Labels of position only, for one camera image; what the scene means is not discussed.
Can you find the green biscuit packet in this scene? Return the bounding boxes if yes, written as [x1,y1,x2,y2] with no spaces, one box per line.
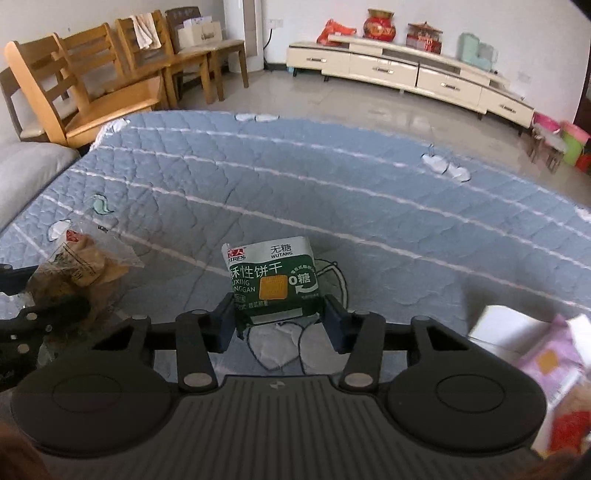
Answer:
[221,236,321,325]

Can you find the clear bag of brown pastries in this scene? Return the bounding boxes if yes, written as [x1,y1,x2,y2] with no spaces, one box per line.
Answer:
[27,217,143,355]

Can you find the red rice cracker packet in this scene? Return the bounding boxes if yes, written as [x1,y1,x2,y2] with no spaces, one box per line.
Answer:
[549,409,590,454]

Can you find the right hand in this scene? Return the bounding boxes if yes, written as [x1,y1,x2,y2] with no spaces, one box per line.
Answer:
[0,424,51,480]

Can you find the blue quilted table cover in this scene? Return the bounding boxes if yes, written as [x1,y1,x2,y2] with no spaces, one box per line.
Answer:
[1,111,590,334]

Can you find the pink snack packet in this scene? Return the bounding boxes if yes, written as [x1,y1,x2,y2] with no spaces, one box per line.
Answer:
[517,314,590,409]

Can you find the small grey stool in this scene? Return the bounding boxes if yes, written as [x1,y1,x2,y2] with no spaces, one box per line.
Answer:
[528,124,567,174]

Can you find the cream TV cabinet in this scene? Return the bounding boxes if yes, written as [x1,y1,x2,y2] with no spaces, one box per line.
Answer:
[287,35,534,129]

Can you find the wooden chair with towel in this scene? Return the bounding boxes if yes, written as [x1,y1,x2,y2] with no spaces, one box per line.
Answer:
[114,9,219,110]

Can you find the light wooden chair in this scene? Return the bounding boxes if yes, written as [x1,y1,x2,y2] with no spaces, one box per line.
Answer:
[4,23,168,149]

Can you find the wooden chair with paper bag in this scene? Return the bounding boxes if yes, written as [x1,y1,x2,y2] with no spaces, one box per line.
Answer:
[165,6,249,101]

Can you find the green plastic bucket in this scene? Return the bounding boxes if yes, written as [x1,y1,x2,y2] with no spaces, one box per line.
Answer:
[561,121,590,166]

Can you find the pink plastic basin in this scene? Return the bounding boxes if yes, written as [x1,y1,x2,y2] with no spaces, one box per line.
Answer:
[533,111,560,133]

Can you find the white paper bag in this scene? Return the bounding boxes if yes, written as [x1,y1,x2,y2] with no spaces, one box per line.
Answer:
[177,17,222,50]

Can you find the mint green appliance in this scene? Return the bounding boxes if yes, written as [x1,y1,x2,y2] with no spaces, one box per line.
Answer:
[457,32,499,72]

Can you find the red gift box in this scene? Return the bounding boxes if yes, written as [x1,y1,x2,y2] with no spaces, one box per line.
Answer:
[406,22,443,54]

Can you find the red plastic bag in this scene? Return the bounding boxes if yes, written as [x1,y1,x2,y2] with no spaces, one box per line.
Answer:
[317,19,356,46]

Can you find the red round jar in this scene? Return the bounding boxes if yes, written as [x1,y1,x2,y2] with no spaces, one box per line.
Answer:
[363,9,396,42]

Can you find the white standing air conditioner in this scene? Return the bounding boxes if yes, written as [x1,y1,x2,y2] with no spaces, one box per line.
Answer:
[223,0,263,73]

